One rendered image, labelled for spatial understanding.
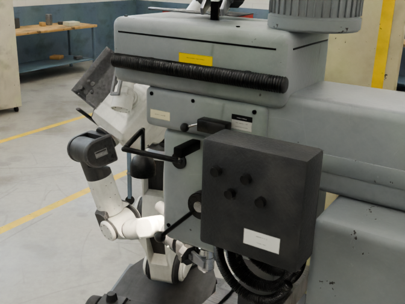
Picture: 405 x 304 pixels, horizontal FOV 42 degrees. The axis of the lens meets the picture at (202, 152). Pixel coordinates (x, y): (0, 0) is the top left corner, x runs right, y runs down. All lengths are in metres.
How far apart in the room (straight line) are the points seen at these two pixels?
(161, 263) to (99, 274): 1.40
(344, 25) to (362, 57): 1.85
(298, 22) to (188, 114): 0.34
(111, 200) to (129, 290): 0.81
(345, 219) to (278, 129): 0.24
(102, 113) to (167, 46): 0.62
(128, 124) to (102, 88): 0.16
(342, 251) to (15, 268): 3.13
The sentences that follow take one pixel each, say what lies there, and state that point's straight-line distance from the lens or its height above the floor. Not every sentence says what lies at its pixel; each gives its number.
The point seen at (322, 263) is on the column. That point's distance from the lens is 1.08.
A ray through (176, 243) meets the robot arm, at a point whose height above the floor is 1.25.
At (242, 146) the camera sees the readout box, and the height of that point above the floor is 1.72.
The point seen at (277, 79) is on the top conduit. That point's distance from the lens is 1.08.
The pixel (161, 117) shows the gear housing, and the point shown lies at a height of 1.66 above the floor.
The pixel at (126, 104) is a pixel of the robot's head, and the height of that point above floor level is 1.60.
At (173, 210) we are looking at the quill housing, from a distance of 1.39.
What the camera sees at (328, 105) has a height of 1.75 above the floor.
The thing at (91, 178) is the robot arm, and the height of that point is 1.32.
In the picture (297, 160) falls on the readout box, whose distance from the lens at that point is 0.86.
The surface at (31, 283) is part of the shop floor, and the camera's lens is 3.77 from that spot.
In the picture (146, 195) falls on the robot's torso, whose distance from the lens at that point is 2.20.
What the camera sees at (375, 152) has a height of 1.68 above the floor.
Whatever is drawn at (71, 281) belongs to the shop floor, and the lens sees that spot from 3.73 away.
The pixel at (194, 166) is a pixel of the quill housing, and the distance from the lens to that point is 1.31.
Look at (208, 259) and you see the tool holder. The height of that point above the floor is 1.24.
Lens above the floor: 2.01
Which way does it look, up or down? 19 degrees down
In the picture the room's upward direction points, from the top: 2 degrees clockwise
